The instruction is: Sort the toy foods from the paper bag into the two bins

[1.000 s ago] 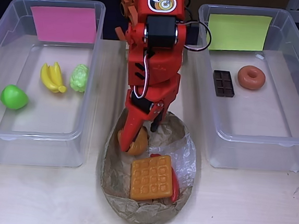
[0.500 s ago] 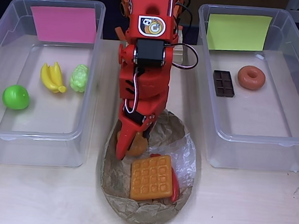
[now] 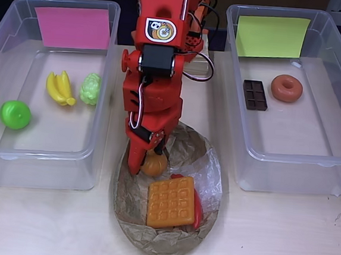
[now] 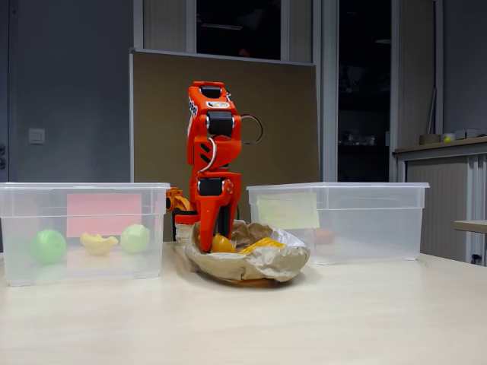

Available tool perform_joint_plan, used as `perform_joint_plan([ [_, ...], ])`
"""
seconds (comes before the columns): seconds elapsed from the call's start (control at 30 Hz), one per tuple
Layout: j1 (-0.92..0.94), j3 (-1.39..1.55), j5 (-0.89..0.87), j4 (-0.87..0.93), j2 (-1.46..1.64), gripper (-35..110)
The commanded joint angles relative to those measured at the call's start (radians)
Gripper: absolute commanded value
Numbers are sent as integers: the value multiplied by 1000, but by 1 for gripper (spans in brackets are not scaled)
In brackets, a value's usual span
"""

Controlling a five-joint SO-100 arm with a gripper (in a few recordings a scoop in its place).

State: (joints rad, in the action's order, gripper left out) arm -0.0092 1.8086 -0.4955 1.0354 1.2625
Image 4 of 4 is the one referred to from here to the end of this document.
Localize orange toy croissant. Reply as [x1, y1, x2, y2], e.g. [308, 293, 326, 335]
[196, 233, 237, 255]

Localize orange toy waffle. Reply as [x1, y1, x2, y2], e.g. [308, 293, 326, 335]
[237, 237, 287, 255]

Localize light green toy grapes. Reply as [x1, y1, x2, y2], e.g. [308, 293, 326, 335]
[119, 223, 151, 255]

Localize brown toy donut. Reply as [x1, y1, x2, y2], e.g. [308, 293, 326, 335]
[314, 227, 336, 244]

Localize yellow toy banana bunch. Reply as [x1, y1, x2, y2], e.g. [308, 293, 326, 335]
[79, 232, 119, 256]

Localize green toy apple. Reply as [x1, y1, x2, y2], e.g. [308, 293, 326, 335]
[28, 228, 68, 265]

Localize yellow-green paper label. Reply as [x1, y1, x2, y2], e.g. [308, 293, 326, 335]
[256, 192, 320, 230]

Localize pink paper label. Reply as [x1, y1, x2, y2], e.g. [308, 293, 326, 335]
[66, 192, 143, 238]

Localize clear plastic bin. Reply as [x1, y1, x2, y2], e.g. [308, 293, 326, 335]
[246, 182, 431, 266]
[0, 182, 171, 287]

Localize wooden base block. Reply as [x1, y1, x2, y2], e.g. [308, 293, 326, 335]
[174, 223, 193, 242]

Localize light orange printed part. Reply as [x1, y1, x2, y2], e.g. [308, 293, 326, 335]
[165, 186, 193, 214]

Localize crumpled brown paper bag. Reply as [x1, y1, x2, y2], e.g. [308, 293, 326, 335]
[185, 219, 311, 283]

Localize brown pin board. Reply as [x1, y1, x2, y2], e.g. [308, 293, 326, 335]
[129, 48, 320, 243]

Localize grey cabinet with counter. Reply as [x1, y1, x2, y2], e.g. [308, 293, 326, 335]
[393, 136, 487, 266]

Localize thin leaning stick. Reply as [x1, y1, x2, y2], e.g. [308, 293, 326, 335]
[425, 87, 438, 135]

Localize small beige side table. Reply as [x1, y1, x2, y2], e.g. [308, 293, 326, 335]
[451, 219, 487, 234]

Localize white wrist servo wire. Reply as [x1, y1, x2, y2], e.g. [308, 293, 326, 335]
[197, 136, 218, 174]

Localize dark servo wire loop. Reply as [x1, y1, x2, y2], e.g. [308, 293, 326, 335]
[240, 113, 264, 146]

